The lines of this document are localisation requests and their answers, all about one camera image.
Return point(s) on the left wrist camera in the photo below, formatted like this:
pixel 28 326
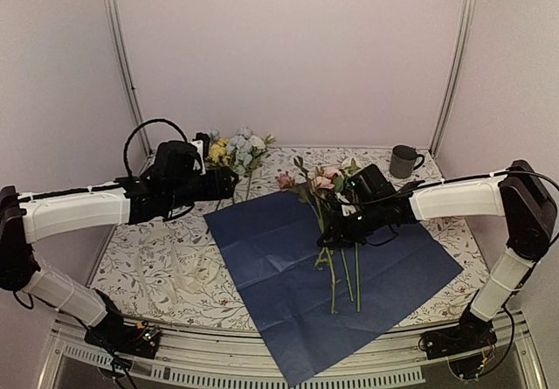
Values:
pixel 201 142

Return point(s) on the yellow flower stem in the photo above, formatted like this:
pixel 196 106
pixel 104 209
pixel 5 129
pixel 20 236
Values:
pixel 222 153

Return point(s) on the white pink flower stem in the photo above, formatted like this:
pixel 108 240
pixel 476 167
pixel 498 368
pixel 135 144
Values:
pixel 349 167

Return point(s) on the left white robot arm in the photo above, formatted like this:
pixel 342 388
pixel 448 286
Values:
pixel 167 189

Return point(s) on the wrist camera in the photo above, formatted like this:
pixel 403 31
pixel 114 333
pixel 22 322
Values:
pixel 347 209
pixel 201 142

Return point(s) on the dark pink bud stem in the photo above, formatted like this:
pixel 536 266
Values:
pixel 287 182

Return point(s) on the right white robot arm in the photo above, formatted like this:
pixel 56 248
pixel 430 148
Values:
pixel 517 194

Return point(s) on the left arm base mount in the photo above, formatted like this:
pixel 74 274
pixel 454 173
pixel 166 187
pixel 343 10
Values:
pixel 140 340

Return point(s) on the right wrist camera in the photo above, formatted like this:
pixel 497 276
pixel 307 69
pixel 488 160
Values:
pixel 347 209

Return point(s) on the blue hydrangea stem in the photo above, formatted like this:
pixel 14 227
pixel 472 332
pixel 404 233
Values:
pixel 251 150

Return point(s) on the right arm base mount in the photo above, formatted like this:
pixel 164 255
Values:
pixel 467 348

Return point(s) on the left aluminium frame post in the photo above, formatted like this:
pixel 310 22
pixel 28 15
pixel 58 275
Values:
pixel 117 34

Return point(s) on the blue wrapping paper sheet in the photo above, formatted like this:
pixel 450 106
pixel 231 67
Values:
pixel 269 248

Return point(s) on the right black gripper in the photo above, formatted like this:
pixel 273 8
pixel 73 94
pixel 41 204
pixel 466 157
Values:
pixel 341 238

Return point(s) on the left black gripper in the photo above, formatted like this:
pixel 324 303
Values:
pixel 220 186

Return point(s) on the grey metal mug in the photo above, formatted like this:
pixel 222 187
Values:
pixel 404 160

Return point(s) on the cream printed ribbon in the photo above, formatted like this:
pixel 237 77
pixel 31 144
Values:
pixel 190 276

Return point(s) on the pink rose stem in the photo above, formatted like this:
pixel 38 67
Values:
pixel 326 187

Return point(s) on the aluminium frame post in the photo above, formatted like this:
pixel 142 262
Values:
pixel 466 15
pixel 117 34

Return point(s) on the front aluminium rail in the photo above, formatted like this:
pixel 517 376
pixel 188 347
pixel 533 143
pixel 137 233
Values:
pixel 197 357

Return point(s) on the right aluminium frame post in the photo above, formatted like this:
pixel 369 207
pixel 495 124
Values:
pixel 466 15

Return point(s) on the floral patterned table mat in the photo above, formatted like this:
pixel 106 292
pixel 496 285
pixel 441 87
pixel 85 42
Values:
pixel 136 258

